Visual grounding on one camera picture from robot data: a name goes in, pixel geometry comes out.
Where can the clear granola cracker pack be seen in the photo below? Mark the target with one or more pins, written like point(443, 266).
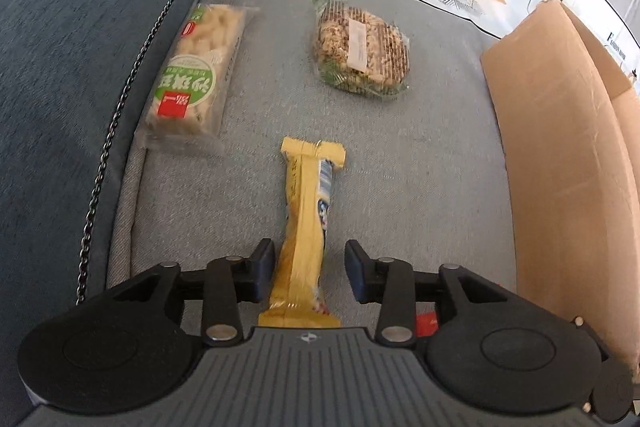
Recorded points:
point(360, 49)

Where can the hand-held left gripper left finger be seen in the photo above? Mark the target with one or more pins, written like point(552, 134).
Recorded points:
point(265, 267)

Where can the long red snack packet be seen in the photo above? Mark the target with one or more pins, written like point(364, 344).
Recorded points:
point(427, 326)

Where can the yellow snack bar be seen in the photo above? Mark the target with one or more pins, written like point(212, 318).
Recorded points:
point(300, 227)

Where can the cardboard box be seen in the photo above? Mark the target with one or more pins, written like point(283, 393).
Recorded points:
point(550, 157)

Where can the printed blanket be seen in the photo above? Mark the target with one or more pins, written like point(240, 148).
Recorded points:
point(400, 147)

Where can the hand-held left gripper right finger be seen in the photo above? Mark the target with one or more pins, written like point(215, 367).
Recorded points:
point(352, 272)

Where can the green label puffed snack pack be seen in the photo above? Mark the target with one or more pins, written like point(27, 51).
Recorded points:
point(192, 77)

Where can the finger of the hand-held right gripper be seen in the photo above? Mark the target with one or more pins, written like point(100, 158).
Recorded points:
point(615, 389)

